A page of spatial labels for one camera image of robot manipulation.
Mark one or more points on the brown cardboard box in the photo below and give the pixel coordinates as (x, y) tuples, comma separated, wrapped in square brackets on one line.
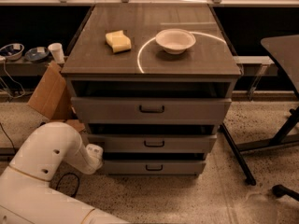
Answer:
[(52, 99)]

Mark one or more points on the white paper cup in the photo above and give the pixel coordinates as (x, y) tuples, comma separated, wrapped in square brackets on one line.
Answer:
[(56, 50)]

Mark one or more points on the blue bowl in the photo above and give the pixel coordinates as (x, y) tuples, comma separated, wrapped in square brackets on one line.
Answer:
[(37, 55), (12, 52)]

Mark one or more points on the grey drawer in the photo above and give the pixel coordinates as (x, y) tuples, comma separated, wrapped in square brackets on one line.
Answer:
[(153, 164), (141, 143), (150, 110)]

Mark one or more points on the white bowl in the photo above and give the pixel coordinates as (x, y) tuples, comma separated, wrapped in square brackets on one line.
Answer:
[(175, 41)]

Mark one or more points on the blue bowl right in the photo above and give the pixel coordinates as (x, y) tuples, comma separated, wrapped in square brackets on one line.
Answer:
[(37, 55)]

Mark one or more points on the blue bowl left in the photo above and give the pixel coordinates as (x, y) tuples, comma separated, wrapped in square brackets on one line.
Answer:
[(12, 52)]

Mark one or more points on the dark side table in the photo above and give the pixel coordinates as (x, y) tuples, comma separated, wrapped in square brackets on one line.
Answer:
[(284, 51)]

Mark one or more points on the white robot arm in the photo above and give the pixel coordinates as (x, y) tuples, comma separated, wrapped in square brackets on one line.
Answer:
[(25, 193)]

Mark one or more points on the black right stand leg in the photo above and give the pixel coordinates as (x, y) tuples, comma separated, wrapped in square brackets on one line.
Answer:
[(250, 180)]

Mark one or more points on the grey drawer cabinet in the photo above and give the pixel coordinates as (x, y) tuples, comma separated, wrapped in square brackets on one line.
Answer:
[(205, 71)]

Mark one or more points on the black chair caster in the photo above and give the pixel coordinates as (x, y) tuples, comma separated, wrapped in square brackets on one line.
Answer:
[(280, 191)]

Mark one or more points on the yellow sponge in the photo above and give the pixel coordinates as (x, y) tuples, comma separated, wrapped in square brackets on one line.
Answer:
[(118, 41)]

